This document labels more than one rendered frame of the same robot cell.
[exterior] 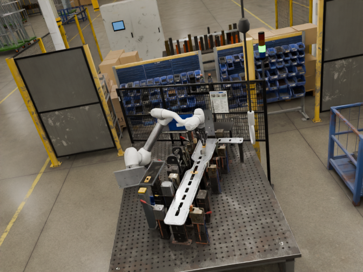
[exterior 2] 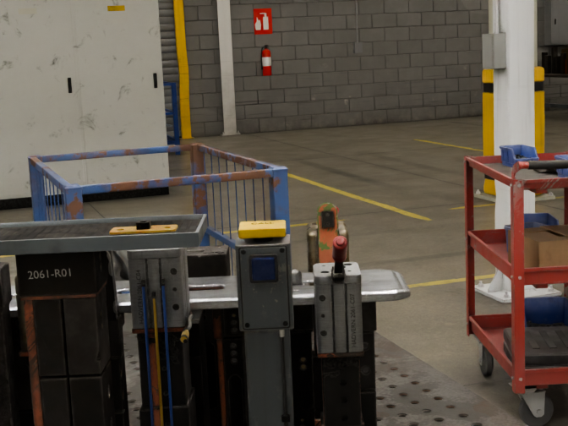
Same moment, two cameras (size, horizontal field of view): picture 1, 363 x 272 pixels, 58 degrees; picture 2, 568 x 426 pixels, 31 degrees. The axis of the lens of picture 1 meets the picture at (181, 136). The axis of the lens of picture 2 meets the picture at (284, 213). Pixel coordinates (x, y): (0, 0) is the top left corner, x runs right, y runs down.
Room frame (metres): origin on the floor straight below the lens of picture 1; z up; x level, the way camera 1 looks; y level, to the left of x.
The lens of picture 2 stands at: (2.81, 1.64, 1.39)
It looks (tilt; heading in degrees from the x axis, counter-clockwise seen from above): 9 degrees down; 248
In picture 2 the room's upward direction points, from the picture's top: 3 degrees counter-clockwise
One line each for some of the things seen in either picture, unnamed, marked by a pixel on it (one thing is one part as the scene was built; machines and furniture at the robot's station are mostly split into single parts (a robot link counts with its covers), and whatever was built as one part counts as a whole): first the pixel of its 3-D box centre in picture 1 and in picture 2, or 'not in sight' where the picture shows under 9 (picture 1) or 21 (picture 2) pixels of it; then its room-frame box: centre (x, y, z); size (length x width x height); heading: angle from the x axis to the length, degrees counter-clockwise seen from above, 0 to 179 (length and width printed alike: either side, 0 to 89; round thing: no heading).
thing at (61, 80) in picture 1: (70, 109); not in sight; (5.12, 1.72, 1.00); 1.34 x 0.14 x 2.00; 87
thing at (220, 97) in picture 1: (219, 101); not in sight; (3.60, -0.53, 1.30); 0.23 x 0.02 x 0.31; 68
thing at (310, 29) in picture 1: (280, 62); not in sight; (6.24, -2.25, 0.67); 1.20 x 0.80 x 1.35; 89
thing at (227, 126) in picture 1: (196, 127); not in sight; (3.60, -0.21, 1.01); 0.90 x 0.22 x 0.03; 68
